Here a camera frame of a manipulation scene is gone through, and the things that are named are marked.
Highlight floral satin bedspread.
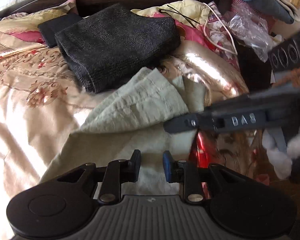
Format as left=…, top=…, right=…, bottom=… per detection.
left=0, top=0, right=271, bottom=240

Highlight white cable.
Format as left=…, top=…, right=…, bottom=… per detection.
left=202, top=2, right=239, bottom=55

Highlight black cable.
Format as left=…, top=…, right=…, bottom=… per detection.
left=158, top=4, right=203, bottom=28

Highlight dark grey knitted garment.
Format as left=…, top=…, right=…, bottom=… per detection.
left=55, top=4, right=180, bottom=93

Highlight olive green pants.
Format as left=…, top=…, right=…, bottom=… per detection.
left=42, top=68, right=206, bottom=195

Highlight clear plastic bag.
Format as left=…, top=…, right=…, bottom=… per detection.
left=228, top=14, right=276, bottom=62

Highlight black folded item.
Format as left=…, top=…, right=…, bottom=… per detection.
left=38, top=13, right=83, bottom=48

